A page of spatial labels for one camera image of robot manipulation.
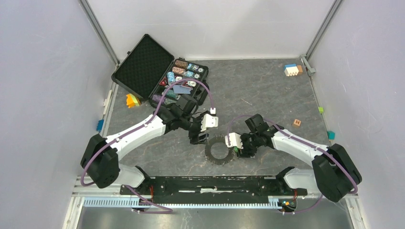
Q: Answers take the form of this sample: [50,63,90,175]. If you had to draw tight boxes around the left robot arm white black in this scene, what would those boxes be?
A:
[80,95,218,195]

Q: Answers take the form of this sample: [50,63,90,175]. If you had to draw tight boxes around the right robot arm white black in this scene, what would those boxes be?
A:
[225,114,362,202]

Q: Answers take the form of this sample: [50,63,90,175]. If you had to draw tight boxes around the orange letter block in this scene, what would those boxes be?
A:
[292,119,302,128]

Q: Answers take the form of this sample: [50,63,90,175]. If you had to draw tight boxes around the orange yellow green brick stack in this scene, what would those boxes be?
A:
[126,94,141,108]

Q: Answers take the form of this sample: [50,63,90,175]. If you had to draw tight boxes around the black poker chip case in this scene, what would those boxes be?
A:
[111,34,209,105]

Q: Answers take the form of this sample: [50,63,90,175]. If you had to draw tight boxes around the small teal block right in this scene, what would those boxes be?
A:
[327,130,335,140]

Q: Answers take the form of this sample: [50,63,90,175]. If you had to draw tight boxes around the blue white orange brick stack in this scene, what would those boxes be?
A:
[284,64,303,76]

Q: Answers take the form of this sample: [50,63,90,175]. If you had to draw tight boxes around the small blue block left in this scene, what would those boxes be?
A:
[96,119,104,132]

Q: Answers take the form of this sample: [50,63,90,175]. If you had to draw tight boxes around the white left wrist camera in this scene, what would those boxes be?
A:
[201,114,219,132]

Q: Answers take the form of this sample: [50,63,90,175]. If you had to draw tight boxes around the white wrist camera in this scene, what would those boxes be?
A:
[224,133,243,149]
[201,114,219,132]

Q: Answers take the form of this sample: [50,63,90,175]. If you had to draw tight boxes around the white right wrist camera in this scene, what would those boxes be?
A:
[224,133,243,149]

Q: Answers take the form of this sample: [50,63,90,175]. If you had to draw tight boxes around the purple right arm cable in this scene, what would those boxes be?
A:
[226,115,359,194]

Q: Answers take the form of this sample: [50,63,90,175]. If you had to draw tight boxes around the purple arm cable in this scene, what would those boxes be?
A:
[226,115,359,194]
[80,78,216,187]

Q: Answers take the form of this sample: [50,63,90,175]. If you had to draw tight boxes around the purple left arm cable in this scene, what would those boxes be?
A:
[80,78,216,187]

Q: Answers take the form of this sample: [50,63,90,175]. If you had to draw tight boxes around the white toothed cable duct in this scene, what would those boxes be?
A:
[83,197,282,209]

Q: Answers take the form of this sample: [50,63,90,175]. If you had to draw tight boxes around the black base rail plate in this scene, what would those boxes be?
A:
[134,176,308,204]

